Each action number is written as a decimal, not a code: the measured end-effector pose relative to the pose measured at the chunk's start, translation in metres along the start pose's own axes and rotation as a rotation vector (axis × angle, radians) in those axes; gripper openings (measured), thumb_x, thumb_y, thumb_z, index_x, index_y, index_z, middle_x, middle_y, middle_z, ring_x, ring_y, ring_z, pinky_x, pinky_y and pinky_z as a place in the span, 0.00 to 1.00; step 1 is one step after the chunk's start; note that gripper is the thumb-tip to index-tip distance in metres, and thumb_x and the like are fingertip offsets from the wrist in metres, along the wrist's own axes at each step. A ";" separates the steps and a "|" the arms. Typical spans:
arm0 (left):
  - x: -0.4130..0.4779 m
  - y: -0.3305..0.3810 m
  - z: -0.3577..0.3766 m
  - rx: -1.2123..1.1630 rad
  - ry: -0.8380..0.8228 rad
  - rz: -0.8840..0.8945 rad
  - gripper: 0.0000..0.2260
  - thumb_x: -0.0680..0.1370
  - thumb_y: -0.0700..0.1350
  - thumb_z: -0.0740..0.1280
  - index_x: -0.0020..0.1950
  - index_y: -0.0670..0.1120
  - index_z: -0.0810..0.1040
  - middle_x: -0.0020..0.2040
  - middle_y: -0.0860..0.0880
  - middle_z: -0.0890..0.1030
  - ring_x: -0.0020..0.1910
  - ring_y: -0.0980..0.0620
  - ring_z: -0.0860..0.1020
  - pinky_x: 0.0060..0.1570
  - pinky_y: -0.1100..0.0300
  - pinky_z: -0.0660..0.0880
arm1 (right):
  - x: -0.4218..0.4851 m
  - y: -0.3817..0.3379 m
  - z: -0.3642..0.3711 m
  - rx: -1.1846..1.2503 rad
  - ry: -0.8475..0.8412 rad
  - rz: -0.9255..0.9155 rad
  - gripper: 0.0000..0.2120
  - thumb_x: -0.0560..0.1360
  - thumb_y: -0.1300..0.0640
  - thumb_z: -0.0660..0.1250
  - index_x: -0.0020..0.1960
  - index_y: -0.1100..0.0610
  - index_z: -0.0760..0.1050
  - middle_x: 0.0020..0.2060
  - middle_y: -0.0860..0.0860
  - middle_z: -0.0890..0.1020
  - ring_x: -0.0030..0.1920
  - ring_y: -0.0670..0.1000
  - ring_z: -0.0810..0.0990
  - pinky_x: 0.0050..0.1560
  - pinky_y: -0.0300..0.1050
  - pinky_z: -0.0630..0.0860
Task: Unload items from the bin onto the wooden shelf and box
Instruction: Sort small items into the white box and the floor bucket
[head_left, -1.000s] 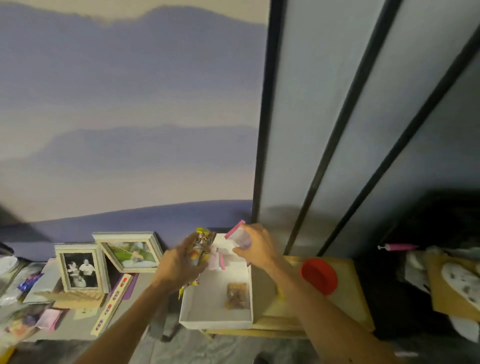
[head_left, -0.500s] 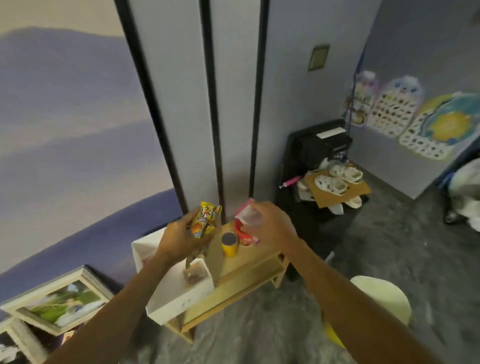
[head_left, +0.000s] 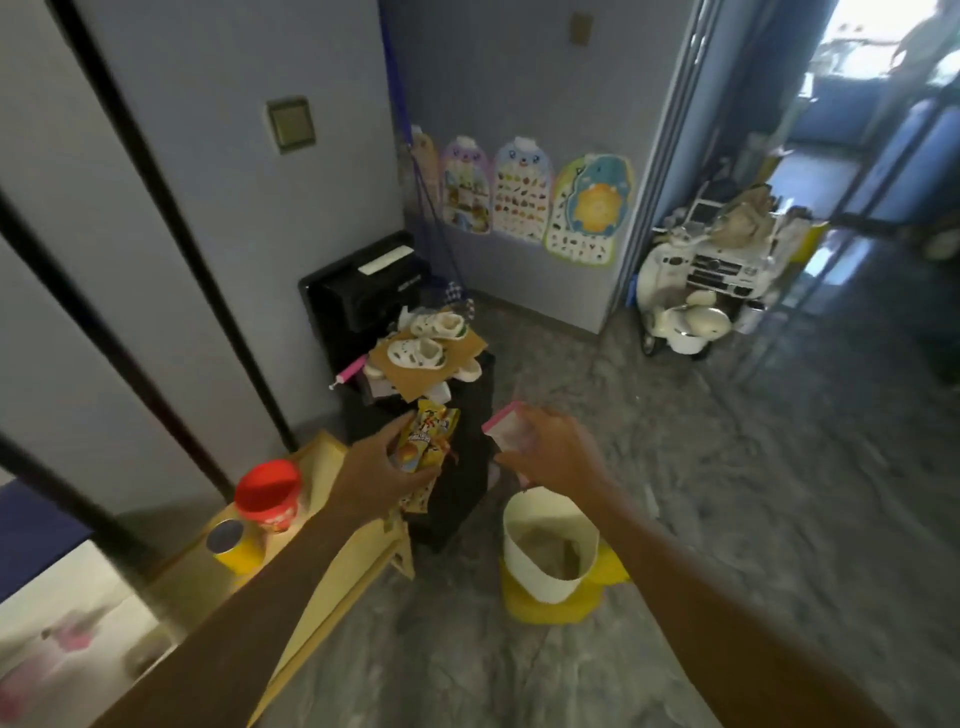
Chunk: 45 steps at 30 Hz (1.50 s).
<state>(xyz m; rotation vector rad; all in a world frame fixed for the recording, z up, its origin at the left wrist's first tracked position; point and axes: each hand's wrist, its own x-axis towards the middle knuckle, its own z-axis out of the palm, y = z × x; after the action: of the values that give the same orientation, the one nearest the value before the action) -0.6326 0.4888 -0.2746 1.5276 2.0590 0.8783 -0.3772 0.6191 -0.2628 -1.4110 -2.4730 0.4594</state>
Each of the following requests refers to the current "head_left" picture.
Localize purple animal wall chart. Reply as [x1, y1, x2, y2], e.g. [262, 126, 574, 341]
[438, 134, 494, 236]

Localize person's right forearm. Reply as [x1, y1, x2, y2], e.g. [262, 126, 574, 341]
[577, 483, 898, 728]

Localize person's right hand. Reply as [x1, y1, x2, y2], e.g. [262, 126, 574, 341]
[494, 404, 613, 517]

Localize white waste bin yellow base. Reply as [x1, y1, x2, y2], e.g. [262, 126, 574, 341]
[500, 487, 633, 627]

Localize yellow snack packet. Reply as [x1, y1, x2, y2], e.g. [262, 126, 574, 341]
[389, 399, 461, 515]

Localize brown cardboard sheet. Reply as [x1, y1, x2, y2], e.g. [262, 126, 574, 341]
[365, 327, 490, 404]

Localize pink white packet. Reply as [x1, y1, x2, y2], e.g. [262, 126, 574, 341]
[480, 399, 534, 455]

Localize white toy car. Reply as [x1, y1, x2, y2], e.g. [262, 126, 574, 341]
[686, 202, 789, 335]

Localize white cardboard box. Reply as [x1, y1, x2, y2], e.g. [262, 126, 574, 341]
[0, 539, 185, 728]

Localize red lidded cup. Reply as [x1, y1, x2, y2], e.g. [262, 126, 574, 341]
[233, 458, 304, 535]

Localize light blue animal wall chart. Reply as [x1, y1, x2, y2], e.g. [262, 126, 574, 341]
[491, 135, 556, 246]

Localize person's left forearm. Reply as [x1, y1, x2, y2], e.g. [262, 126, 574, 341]
[93, 487, 410, 728]

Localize yellow tin can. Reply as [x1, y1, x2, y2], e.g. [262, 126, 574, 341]
[205, 517, 265, 577]

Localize yellow wooden small table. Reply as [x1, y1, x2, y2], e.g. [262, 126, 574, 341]
[138, 429, 416, 728]

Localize pink hand pump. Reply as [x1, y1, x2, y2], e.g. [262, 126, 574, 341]
[328, 353, 369, 391]

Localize beige animal wall chart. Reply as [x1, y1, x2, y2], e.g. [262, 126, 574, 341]
[408, 125, 444, 219]

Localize white green-heeled child sandal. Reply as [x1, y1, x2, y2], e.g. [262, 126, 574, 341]
[386, 337, 449, 373]
[408, 309, 470, 343]

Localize black air purifier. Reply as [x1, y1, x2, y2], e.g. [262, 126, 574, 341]
[297, 230, 433, 376]

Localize beige cloth bag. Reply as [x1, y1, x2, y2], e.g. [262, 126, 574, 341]
[708, 183, 778, 253]

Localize black storage box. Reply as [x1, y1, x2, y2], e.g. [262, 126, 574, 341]
[341, 348, 498, 553]

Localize checkered fabric bag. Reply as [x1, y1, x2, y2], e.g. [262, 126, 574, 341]
[438, 281, 478, 320]

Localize person's left hand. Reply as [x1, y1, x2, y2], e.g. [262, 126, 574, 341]
[329, 410, 444, 526]

